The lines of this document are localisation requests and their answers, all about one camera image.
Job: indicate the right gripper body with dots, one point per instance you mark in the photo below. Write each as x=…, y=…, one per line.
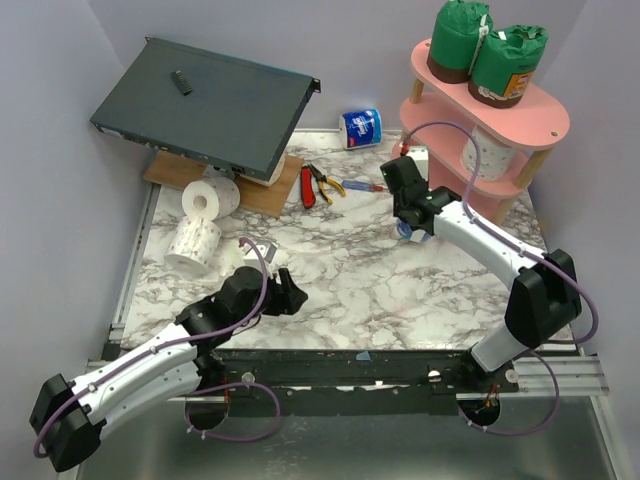
x=403, y=181

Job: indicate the dark grey network switch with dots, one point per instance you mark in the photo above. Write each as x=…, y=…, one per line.
x=238, y=118

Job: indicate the pink three-tier shelf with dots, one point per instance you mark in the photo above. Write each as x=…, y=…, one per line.
x=533, y=128

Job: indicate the red handled cutter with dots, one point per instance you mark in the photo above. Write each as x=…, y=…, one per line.
x=308, y=197

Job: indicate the black metal base rail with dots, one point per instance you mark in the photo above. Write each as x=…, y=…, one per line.
x=347, y=382

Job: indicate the blue handled screwdriver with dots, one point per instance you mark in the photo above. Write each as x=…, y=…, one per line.
x=362, y=186

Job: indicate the blue wrapped roll at back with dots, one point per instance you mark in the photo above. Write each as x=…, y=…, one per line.
x=360, y=129

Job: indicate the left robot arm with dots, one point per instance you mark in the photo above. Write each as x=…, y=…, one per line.
x=70, y=417

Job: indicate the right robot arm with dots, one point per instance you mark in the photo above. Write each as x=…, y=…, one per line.
x=543, y=297

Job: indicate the small black connector strip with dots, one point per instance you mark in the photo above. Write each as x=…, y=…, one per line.
x=181, y=83

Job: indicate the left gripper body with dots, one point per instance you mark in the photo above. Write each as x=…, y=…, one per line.
x=274, y=303

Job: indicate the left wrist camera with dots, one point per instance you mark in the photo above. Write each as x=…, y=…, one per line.
x=265, y=252

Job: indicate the white floral paper towel roll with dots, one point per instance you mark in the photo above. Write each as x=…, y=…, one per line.
x=495, y=157

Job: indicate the wooden board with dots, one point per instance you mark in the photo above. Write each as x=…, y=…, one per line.
x=178, y=172

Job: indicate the yellow handled pliers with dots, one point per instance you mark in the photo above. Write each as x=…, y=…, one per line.
x=323, y=181

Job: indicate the blue Tempo roll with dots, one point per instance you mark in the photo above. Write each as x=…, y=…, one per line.
x=407, y=233

